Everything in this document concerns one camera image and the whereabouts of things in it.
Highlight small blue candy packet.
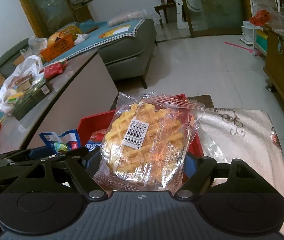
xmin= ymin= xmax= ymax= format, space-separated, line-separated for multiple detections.
xmin=39 ymin=129 xmax=81 ymax=154

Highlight waffle cookies clear packet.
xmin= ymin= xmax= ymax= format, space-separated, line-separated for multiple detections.
xmin=94 ymin=93 xmax=205 ymax=193

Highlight red blue cake packet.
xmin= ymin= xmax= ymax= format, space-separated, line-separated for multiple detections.
xmin=85 ymin=128 xmax=107 ymax=152

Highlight red cardboard box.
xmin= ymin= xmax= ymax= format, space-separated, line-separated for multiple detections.
xmin=77 ymin=99 xmax=204 ymax=158

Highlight floral tablecloth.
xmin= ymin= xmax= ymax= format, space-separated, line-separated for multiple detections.
xmin=197 ymin=108 xmax=284 ymax=235

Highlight grey coffee table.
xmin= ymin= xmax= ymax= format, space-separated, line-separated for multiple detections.
xmin=0 ymin=49 xmax=118 ymax=154

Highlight dark green box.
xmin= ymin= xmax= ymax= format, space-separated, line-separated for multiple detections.
xmin=12 ymin=80 xmax=53 ymax=120

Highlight white plastic bag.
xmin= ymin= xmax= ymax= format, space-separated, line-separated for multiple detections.
xmin=0 ymin=55 xmax=43 ymax=114

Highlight red packet on table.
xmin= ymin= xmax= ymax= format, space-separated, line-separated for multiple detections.
xmin=43 ymin=60 xmax=67 ymax=80

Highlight grey sofa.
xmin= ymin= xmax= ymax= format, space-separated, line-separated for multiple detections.
xmin=98 ymin=19 xmax=157 ymax=89

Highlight orange plastic basket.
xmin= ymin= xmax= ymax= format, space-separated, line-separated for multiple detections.
xmin=40 ymin=34 xmax=74 ymax=62

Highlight teal sofa blanket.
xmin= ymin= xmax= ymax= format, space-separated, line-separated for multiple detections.
xmin=55 ymin=18 xmax=146 ymax=60

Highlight pink fly swatter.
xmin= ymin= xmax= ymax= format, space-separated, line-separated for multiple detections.
xmin=224 ymin=42 xmax=261 ymax=56

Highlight white stacked containers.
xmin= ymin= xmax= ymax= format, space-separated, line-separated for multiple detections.
xmin=241 ymin=21 xmax=254 ymax=45

